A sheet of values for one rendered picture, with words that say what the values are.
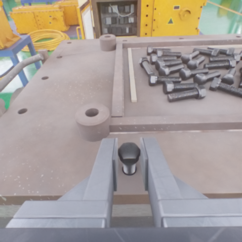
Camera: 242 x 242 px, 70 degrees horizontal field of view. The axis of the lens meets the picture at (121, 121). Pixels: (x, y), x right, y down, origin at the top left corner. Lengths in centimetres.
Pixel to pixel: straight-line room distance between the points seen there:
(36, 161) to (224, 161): 20
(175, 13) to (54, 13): 415
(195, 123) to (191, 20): 273
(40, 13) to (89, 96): 609
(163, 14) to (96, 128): 265
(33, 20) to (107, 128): 631
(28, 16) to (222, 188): 643
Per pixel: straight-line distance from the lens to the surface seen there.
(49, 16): 628
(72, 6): 683
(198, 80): 31
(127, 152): 15
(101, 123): 19
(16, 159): 22
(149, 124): 20
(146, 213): 21
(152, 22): 279
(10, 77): 42
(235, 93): 31
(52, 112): 27
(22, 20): 659
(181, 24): 289
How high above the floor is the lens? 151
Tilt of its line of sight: 42 degrees down
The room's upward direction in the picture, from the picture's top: 3 degrees counter-clockwise
